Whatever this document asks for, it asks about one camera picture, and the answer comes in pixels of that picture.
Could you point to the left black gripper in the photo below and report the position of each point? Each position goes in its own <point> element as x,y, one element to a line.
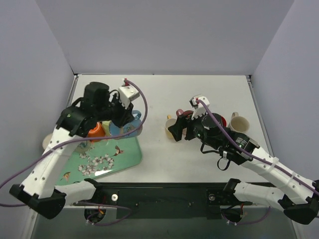
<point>125,115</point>

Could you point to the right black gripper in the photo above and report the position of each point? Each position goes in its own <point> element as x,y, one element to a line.
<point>183,125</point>

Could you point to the blue floral mug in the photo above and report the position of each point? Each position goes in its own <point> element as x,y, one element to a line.
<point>114,130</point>

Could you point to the pale green mug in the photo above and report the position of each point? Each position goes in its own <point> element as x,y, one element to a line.
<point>106,127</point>

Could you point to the pink mug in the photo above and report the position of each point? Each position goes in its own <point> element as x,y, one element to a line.
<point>183,114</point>

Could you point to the black gold-rimmed mug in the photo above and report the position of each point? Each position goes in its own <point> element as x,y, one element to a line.
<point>224,122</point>

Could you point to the beige bird mug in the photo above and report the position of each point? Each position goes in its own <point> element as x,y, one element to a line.
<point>238,123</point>

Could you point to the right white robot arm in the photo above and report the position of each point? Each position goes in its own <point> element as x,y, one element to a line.
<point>296,196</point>

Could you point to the orange mug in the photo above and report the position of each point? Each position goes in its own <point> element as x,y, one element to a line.
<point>97,131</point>

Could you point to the cream dragon mug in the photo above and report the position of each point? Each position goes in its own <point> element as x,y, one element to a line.
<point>83,146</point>

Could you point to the green floral tray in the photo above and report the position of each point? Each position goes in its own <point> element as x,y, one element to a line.
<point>103,158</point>

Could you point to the aluminium rail frame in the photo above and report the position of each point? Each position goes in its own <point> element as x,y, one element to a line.
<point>49,199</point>

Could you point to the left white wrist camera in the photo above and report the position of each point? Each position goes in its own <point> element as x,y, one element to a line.
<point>127,93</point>

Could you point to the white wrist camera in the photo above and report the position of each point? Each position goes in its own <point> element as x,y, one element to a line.
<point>127,93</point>
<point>198,108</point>

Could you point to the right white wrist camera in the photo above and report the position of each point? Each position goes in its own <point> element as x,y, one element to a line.
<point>198,108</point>

